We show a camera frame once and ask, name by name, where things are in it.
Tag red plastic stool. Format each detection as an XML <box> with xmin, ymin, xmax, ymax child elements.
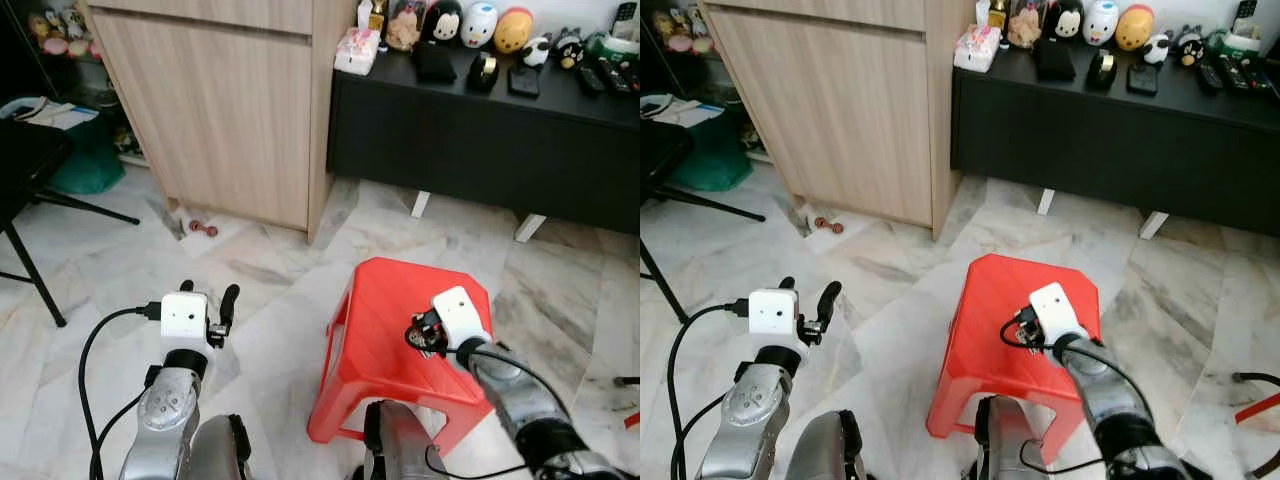
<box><xmin>306</xmin><ymin>257</ymin><xmax>496</xmax><ymax>458</ymax></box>
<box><xmin>925</xmin><ymin>253</ymin><xmax>1101</xmax><ymax>466</ymax></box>

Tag silver right robot leg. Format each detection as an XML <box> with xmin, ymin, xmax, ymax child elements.
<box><xmin>362</xmin><ymin>400</ymin><xmax>451</xmax><ymax>480</ymax></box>
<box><xmin>972</xmin><ymin>394</ymin><xmax>1051</xmax><ymax>480</ymax></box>

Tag silver robot leg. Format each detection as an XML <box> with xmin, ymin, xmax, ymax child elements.
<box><xmin>808</xmin><ymin>410</ymin><xmax>869</xmax><ymax>480</ymax></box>
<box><xmin>362</xmin><ymin>400</ymin><xmax>451</xmax><ymax>480</ymax></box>
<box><xmin>188</xmin><ymin>413</ymin><xmax>253</xmax><ymax>480</ymax></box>
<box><xmin>972</xmin><ymin>394</ymin><xmax>1051</xmax><ymax>480</ymax></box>

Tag silver left robot leg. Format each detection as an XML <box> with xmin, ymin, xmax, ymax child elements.
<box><xmin>808</xmin><ymin>410</ymin><xmax>869</xmax><ymax>480</ymax></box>
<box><xmin>188</xmin><ymin>413</ymin><xmax>253</xmax><ymax>480</ymax></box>

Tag green bag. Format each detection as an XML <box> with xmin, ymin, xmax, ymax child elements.
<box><xmin>48</xmin><ymin>115</ymin><xmax>128</xmax><ymax>197</ymax></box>
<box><xmin>668</xmin><ymin>118</ymin><xmax>756</xmax><ymax>193</ymax></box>

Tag light wooden cabinet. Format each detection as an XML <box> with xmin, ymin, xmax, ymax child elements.
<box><xmin>700</xmin><ymin>0</ymin><xmax>986</xmax><ymax>241</ymax></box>
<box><xmin>88</xmin><ymin>0</ymin><xmax>361</xmax><ymax>244</ymax></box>

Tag black folding chair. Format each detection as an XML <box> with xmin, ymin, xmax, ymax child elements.
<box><xmin>0</xmin><ymin>118</ymin><xmax>143</xmax><ymax>329</ymax></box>
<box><xmin>640</xmin><ymin>120</ymin><xmax>769</xmax><ymax>323</ymax></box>

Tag black low console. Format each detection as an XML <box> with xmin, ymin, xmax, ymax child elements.
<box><xmin>327</xmin><ymin>40</ymin><xmax>641</xmax><ymax>244</ymax></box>
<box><xmin>950</xmin><ymin>40</ymin><xmax>1280</xmax><ymax>241</ymax></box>

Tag stack of papers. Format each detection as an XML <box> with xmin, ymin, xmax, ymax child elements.
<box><xmin>0</xmin><ymin>95</ymin><xmax>101</xmax><ymax>131</ymax></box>
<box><xmin>640</xmin><ymin>92</ymin><xmax>726</xmax><ymax>128</ymax></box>

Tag black wallet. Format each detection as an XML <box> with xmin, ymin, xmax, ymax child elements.
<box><xmin>413</xmin><ymin>42</ymin><xmax>459</xmax><ymax>85</ymax></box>
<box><xmin>1033</xmin><ymin>40</ymin><xmax>1079</xmax><ymax>82</ymax></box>

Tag black tape dispenser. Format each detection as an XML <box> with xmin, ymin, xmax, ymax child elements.
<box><xmin>1087</xmin><ymin>48</ymin><xmax>1122</xmax><ymax>91</ymax></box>
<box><xmin>466</xmin><ymin>52</ymin><xmax>502</xmax><ymax>94</ymax></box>

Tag dark display shelf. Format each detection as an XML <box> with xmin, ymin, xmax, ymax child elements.
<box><xmin>640</xmin><ymin>0</ymin><xmax>746</xmax><ymax>151</ymax></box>
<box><xmin>0</xmin><ymin>0</ymin><xmax>131</xmax><ymax>161</ymax></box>

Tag pink white tissue box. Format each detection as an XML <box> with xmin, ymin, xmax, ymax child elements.
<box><xmin>334</xmin><ymin>27</ymin><xmax>382</xmax><ymax>77</ymax></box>
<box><xmin>953</xmin><ymin>25</ymin><xmax>1001</xmax><ymax>73</ymax></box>

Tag white green container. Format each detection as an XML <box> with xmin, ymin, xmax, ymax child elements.
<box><xmin>590</xmin><ymin>32</ymin><xmax>641</xmax><ymax>59</ymax></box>
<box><xmin>1210</xmin><ymin>30</ymin><xmax>1263</xmax><ymax>56</ymax></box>

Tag white round figure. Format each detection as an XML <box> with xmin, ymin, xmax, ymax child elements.
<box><xmin>460</xmin><ymin>2</ymin><xmax>499</xmax><ymax>49</ymax></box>
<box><xmin>1082</xmin><ymin>0</ymin><xmax>1121</xmax><ymax>47</ymax></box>

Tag orange round figure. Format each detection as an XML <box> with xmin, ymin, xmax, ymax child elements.
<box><xmin>1115</xmin><ymin>4</ymin><xmax>1157</xmax><ymax>52</ymax></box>
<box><xmin>493</xmin><ymin>7</ymin><xmax>537</xmax><ymax>55</ymax></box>

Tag small black bear figure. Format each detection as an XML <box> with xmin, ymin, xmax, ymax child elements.
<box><xmin>1174</xmin><ymin>26</ymin><xmax>1207</xmax><ymax>68</ymax></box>
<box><xmin>553</xmin><ymin>28</ymin><xmax>587</xmax><ymax>71</ymax></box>

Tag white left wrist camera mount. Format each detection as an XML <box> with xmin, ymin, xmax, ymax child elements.
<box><xmin>160</xmin><ymin>291</ymin><xmax>212</xmax><ymax>353</ymax></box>
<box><xmin>747</xmin><ymin>288</ymin><xmax>801</xmax><ymax>351</ymax></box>

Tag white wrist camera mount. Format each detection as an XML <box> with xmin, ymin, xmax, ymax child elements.
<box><xmin>431</xmin><ymin>286</ymin><xmax>494</xmax><ymax>353</ymax></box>
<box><xmin>747</xmin><ymin>288</ymin><xmax>801</xmax><ymax>351</ymax></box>
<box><xmin>1028</xmin><ymin>281</ymin><xmax>1086</xmax><ymax>346</ymax></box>
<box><xmin>160</xmin><ymin>291</ymin><xmax>212</xmax><ymax>353</ymax></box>

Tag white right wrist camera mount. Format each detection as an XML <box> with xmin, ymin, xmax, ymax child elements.
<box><xmin>431</xmin><ymin>286</ymin><xmax>494</xmax><ymax>353</ymax></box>
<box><xmin>1028</xmin><ymin>281</ymin><xmax>1086</xmax><ymax>346</ymax></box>

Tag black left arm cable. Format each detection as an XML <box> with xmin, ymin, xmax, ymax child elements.
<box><xmin>667</xmin><ymin>297</ymin><xmax>751</xmax><ymax>480</ymax></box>
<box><xmin>78</xmin><ymin>300</ymin><xmax>163</xmax><ymax>480</ymax></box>

